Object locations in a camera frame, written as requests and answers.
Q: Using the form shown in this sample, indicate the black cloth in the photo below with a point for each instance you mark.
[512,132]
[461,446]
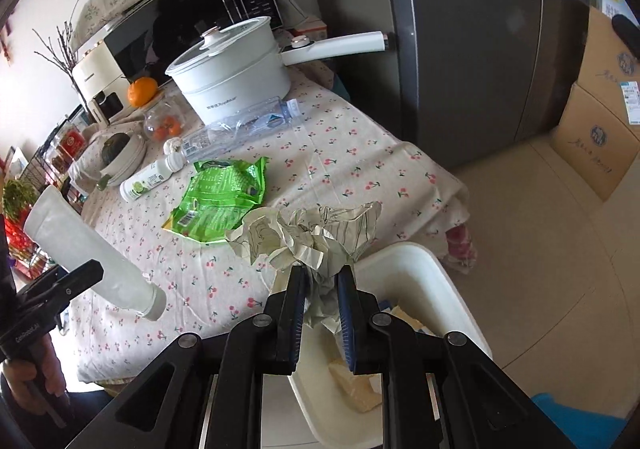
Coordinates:
[630,31]

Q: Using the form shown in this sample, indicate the dry branches in vase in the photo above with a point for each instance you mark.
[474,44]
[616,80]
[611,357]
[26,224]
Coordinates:
[60,49]

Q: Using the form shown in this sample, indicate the person's left hand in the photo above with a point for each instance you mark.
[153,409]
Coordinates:
[55,369]

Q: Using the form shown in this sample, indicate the red label jars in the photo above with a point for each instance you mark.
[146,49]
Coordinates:
[70,146]

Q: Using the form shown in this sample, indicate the dark green squash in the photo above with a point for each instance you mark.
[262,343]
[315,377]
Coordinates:
[116,149]

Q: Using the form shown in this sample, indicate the glass jar with small oranges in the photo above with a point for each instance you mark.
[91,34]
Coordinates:
[165,121]

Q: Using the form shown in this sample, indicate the black microwave oven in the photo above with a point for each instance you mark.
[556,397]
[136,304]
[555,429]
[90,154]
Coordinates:
[180,24]

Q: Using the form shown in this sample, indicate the blue plastic stool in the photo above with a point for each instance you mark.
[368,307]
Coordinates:
[580,421]

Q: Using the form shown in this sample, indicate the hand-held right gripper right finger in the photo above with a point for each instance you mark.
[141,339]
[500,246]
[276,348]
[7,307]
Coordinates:
[346,324]

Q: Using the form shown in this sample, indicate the garlic bulb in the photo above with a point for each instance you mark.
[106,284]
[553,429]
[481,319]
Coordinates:
[173,146]

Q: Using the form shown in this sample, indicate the white plastic bin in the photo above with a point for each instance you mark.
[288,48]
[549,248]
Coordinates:
[425,274]

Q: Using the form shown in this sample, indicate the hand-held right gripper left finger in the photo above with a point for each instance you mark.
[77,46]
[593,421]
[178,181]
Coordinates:
[297,319]

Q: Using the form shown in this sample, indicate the plain cardboard box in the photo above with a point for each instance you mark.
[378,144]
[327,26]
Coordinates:
[595,154]

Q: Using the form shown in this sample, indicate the white electric cooking pot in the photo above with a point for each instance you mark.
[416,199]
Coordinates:
[235,79]

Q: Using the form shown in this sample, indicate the white bottle green label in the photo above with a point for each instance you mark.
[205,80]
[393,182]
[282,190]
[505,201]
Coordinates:
[150,179]

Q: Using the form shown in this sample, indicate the grey refrigerator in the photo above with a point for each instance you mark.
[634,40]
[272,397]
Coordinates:
[465,39]

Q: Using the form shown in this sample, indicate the large orange fruit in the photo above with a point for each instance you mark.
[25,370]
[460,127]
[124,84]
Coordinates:
[142,92]

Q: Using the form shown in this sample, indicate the white squeeze tube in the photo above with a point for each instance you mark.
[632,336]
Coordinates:
[80,249]

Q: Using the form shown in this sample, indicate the green leafy vegetable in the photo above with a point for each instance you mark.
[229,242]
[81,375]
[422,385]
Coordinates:
[20,196]

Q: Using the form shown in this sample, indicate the clear plastic water bottle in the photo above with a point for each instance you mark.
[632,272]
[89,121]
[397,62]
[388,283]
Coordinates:
[245,126]

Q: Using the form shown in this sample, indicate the white bowl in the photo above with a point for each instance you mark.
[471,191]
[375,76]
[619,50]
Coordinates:
[122,169]

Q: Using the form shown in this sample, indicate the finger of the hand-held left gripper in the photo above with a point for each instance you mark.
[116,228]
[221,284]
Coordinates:
[75,279]

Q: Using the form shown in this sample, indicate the cream air fryer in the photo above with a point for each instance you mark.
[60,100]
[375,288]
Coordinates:
[97,84]

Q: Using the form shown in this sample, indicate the pink box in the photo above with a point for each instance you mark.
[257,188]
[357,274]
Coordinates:
[310,26]

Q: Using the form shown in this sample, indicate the cherry print tablecloth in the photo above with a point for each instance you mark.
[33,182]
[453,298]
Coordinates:
[350,164]

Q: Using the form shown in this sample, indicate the green snack bag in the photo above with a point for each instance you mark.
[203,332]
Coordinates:
[220,194]

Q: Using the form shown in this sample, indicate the white paper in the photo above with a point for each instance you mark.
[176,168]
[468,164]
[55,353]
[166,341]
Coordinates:
[300,239]

